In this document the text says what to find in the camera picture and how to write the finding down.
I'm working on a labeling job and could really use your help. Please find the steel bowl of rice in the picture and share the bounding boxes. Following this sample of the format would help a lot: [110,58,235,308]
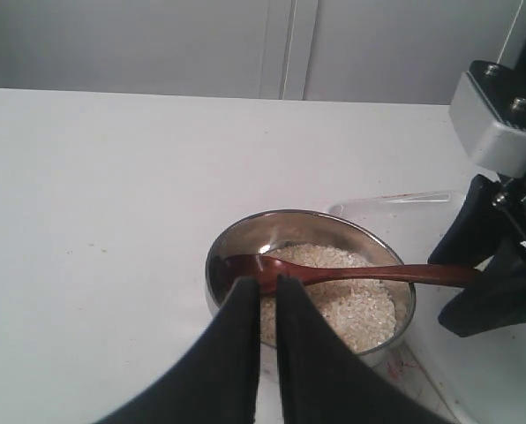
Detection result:
[206,209,417,367]

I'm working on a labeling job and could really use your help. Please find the white cabinet doors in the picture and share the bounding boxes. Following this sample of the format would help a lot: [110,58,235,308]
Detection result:
[0,1,518,104]

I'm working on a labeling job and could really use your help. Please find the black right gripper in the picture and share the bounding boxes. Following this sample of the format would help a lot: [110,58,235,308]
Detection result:
[428,174,526,337]

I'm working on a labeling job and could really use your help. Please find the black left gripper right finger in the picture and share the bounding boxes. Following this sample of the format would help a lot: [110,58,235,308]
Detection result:
[275,276,445,424]

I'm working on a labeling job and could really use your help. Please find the brown wooden spoon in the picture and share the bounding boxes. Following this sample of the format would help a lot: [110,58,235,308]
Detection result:
[209,254,482,295]

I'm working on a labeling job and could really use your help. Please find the white rectangular tray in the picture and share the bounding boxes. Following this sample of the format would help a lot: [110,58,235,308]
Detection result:
[323,189,502,424]

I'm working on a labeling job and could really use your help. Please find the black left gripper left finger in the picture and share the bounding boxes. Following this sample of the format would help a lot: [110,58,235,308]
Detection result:
[100,277,260,423]

